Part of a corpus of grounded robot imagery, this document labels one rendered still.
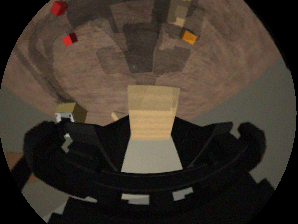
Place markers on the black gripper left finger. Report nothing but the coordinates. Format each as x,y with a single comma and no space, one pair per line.
111,139

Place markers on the small red block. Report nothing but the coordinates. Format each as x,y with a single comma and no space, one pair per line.
59,8
69,39

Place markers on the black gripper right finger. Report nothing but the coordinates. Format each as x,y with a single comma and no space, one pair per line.
190,139

